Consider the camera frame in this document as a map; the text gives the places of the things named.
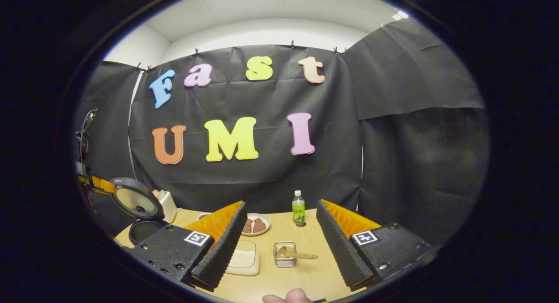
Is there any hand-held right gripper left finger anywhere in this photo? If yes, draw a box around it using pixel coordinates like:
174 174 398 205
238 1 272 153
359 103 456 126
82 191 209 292
130 201 248 293

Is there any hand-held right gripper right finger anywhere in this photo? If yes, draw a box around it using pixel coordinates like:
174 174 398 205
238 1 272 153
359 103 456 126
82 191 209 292
316 199 433 292

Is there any clear rice container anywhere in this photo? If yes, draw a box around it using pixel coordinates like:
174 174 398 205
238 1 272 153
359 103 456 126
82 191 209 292
225 240 261 276

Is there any dark grey rice cooker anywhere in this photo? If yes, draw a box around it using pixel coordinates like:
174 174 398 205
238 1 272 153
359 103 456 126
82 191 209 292
109 177 169 247

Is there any wooden spoon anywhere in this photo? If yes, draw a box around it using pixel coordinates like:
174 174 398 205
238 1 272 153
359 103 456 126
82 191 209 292
276 246 319 260

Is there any clear square chopstick holder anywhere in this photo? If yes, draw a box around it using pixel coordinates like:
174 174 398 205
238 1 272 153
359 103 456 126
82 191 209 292
273 242 297 268

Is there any white utensil holder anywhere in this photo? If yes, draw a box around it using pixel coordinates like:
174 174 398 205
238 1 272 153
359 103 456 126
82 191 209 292
152 189 179 224

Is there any white round plate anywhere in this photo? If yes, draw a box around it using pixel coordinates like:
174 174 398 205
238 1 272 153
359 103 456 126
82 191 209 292
242 213 271 237

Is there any green drink bottle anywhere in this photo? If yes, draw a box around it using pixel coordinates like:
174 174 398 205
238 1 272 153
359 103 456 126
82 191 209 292
292 190 306 227

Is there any black backdrop cloth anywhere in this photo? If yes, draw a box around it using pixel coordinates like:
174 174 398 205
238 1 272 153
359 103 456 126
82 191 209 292
72 18 490 247

